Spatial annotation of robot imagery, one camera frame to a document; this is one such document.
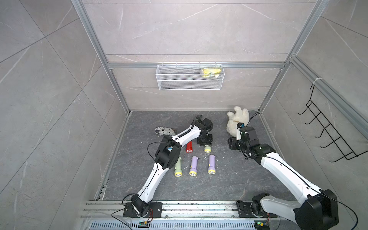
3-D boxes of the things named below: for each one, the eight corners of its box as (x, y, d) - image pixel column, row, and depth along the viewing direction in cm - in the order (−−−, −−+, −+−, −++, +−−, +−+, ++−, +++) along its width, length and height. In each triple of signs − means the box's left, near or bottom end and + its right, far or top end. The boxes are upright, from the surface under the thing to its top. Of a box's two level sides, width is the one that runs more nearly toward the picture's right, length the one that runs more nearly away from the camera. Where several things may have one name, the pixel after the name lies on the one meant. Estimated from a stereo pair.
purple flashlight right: (208, 174, 88) (208, 172, 85) (208, 156, 96) (208, 154, 93) (215, 175, 88) (215, 172, 85) (214, 157, 95) (215, 154, 93)
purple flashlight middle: (189, 175, 87) (189, 173, 85) (191, 157, 94) (191, 155, 92) (196, 176, 87) (196, 174, 84) (198, 158, 94) (198, 156, 92)
